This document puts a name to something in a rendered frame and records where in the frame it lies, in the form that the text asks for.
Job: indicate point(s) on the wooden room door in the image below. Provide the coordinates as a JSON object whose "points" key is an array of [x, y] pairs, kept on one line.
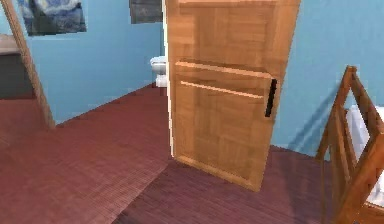
{"points": [[220, 110]]}

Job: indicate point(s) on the white toilet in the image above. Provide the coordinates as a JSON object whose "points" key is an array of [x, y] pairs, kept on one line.
{"points": [[159, 68]]}

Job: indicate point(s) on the dark grey cabinet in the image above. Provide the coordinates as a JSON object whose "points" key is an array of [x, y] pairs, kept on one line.
{"points": [[13, 71]]}

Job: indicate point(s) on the dark grey wall picture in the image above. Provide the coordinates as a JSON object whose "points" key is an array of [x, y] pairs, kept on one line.
{"points": [[146, 10]]}

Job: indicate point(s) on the wooden door frame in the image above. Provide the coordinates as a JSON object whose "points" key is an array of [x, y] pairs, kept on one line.
{"points": [[31, 70]]}

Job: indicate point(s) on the wooden bed frame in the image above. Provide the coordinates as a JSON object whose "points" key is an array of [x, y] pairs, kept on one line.
{"points": [[350, 166]]}

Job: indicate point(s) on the blue swirl wall painting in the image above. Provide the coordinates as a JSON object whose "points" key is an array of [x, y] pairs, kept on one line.
{"points": [[53, 15]]}

